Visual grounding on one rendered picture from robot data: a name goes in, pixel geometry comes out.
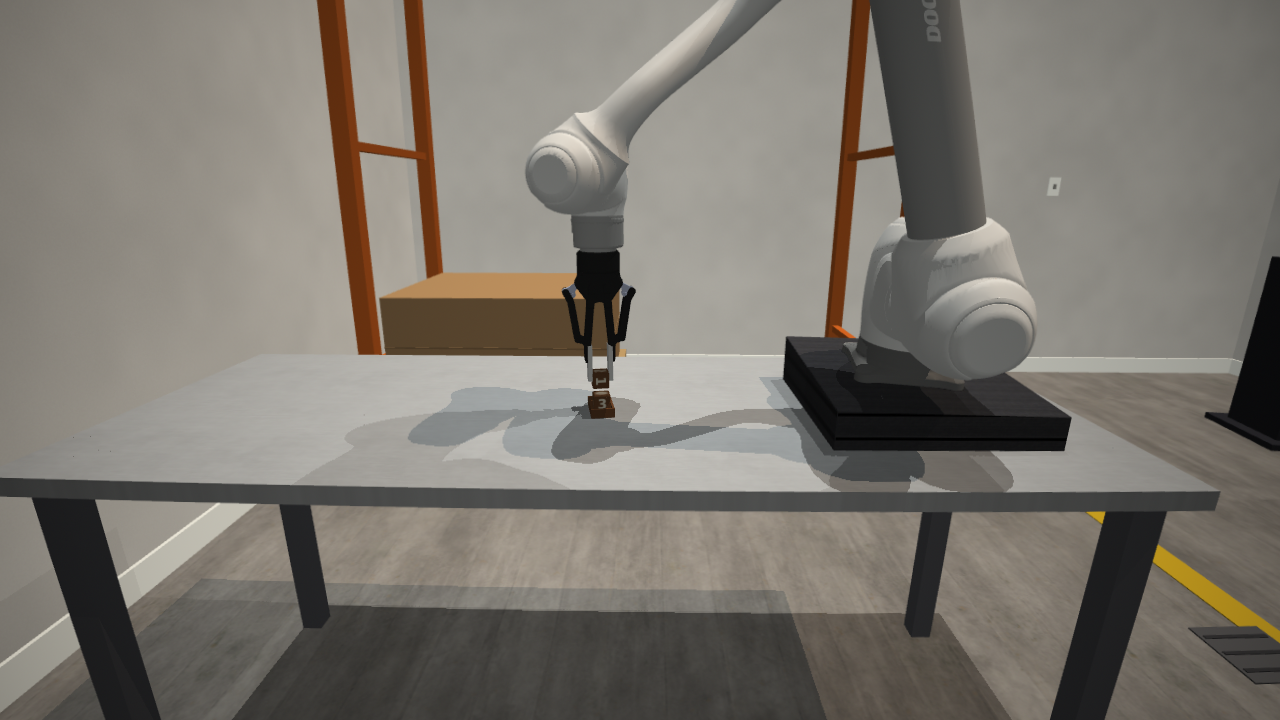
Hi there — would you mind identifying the brown wooden tray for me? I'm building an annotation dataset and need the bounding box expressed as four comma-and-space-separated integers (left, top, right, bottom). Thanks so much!
588, 396, 614, 419

